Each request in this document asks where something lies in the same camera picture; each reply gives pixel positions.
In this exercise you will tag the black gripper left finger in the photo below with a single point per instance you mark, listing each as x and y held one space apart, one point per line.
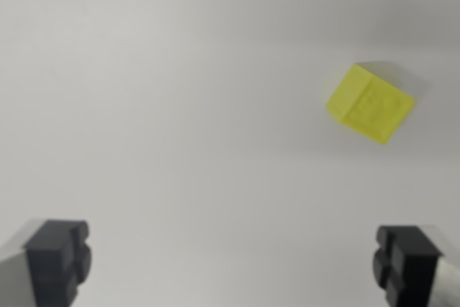
50 264

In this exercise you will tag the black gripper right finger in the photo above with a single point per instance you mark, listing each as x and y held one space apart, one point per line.
409 267

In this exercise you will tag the yellow cube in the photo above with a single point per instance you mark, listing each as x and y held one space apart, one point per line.
370 105

